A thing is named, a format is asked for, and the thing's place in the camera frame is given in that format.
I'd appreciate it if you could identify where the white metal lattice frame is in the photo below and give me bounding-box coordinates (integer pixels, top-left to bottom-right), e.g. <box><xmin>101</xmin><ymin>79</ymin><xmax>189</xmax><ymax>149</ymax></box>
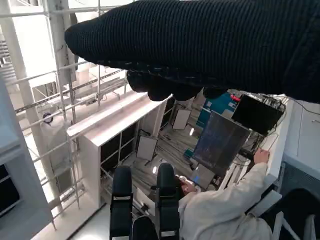
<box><xmin>0</xmin><ymin>0</ymin><xmax>141</xmax><ymax>231</ymax></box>

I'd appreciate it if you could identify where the teal poster board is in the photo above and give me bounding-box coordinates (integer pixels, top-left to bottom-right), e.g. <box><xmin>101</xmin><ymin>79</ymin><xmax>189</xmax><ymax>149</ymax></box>
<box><xmin>196</xmin><ymin>91</ymin><xmax>241</xmax><ymax>129</ymax></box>

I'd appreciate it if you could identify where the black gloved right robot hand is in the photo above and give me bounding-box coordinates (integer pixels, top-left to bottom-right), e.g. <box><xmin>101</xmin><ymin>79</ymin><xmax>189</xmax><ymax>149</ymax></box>
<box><xmin>64</xmin><ymin>0</ymin><xmax>320</xmax><ymax>103</ymax></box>

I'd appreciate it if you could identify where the pale grey cabinet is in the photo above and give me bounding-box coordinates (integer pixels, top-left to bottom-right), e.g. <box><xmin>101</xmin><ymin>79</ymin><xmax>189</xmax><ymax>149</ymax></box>
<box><xmin>0</xmin><ymin>79</ymin><xmax>55</xmax><ymax>240</ymax></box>

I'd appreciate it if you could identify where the dark screen with text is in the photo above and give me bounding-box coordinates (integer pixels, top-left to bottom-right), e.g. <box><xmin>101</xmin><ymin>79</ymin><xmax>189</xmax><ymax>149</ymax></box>
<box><xmin>192</xmin><ymin>111</ymin><xmax>251</xmax><ymax>177</ymax></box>

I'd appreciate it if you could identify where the round blue-rimmed fixture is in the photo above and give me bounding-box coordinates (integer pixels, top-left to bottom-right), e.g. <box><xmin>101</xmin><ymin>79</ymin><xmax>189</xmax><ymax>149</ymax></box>
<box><xmin>41</xmin><ymin>111</ymin><xmax>54</xmax><ymax>126</ymax></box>

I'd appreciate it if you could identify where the white square light panel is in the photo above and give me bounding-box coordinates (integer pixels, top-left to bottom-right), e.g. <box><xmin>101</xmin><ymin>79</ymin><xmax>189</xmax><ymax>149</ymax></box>
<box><xmin>172</xmin><ymin>108</ymin><xmax>192</xmax><ymax>130</ymax></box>
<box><xmin>136</xmin><ymin>135</ymin><xmax>159</xmax><ymax>161</ymax></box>

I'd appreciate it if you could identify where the black monitor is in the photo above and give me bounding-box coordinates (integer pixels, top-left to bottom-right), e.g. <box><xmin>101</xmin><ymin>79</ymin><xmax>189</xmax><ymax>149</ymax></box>
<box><xmin>231</xmin><ymin>94</ymin><xmax>285</xmax><ymax>136</ymax></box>

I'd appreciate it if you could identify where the grey chair with white frame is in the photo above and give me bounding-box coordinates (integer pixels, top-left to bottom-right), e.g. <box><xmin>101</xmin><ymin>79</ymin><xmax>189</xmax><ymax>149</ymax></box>
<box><xmin>246</xmin><ymin>186</ymin><xmax>320</xmax><ymax>240</ymax></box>

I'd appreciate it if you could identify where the white shelf with dark panels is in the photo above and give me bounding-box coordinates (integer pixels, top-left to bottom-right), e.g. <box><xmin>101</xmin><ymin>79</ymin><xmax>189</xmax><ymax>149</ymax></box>
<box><xmin>66</xmin><ymin>92</ymin><xmax>175</xmax><ymax>210</ymax></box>

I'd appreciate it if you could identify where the small laptop screen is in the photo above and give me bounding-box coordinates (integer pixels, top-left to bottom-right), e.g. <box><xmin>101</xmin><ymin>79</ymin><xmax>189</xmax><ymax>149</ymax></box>
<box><xmin>191</xmin><ymin>163</ymin><xmax>216</xmax><ymax>190</ymax></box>

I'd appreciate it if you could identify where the person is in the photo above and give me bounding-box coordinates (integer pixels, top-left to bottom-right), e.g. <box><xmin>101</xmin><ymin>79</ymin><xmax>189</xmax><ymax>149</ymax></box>
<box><xmin>174</xmin><ymin>147</ymin><xmax>276</xmax><ymax>240</ymax></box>

